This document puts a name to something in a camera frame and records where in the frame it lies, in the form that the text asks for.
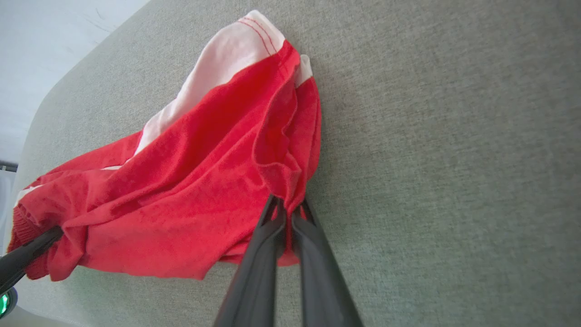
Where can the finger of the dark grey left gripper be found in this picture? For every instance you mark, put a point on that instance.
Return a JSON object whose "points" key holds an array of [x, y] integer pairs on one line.
{"points": [[22, 256]]}

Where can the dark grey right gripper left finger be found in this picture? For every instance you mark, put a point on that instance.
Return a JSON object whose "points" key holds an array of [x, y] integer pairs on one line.
{"points": [[256, 277]]}

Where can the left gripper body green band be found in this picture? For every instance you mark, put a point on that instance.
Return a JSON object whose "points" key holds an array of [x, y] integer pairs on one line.
{"points": [[5, 302]]}

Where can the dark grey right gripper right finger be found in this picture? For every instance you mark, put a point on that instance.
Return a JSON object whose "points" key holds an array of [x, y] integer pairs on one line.
{"points": [[320, 281]]}

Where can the red and white garment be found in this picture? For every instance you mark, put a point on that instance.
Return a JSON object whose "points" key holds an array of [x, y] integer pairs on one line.
{"points": [[181, 181]]}

